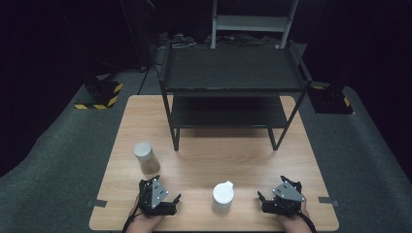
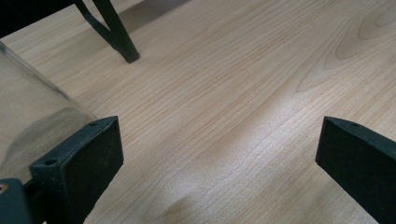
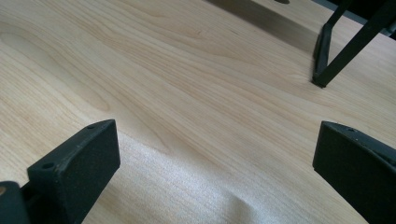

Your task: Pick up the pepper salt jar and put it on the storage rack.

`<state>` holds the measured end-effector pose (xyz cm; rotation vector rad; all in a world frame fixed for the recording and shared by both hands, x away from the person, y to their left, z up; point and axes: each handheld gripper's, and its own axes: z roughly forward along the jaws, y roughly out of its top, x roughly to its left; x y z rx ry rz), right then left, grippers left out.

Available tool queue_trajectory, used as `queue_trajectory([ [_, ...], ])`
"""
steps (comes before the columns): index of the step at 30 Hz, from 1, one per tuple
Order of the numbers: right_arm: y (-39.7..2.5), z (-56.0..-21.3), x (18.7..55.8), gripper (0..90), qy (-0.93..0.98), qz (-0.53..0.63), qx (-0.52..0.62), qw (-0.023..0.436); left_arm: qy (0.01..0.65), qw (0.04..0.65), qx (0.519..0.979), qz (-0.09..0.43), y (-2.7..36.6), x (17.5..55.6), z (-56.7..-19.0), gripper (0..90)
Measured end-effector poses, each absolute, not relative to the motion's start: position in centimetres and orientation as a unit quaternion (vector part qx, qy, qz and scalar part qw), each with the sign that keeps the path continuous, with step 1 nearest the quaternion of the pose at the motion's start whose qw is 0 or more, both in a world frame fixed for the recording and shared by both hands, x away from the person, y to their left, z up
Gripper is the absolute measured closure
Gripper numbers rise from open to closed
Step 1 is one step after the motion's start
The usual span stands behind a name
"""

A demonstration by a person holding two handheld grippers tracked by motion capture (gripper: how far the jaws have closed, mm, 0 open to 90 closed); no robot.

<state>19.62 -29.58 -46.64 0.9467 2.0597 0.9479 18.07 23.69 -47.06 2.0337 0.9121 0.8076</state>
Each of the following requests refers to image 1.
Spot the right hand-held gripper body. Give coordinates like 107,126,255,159
271,175,307,217

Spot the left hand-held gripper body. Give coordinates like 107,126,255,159
137,175,170,217

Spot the glass jar white spout lid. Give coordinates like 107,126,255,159
211,180,235,215

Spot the black two-tier shelf rack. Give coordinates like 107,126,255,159
157,39,314,152

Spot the person's left hand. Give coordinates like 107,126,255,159
125,212,165,233

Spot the person's right hand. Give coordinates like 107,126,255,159
275,209,315,233

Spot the grey tape strip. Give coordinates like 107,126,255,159
86,198,108,209
318,195,340,208

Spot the black box yellow striped edge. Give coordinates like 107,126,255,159
308,81,355,116
73,77,124,111

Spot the dark stand pole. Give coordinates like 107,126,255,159
120,0,155,74

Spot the white metal stand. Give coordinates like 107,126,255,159
210,0,299,50

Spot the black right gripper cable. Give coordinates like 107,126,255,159
300,207,319,233

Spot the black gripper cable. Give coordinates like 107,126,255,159
300,207,319,233
121,203,144,233

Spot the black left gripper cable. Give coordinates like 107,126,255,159
121,203,144,233

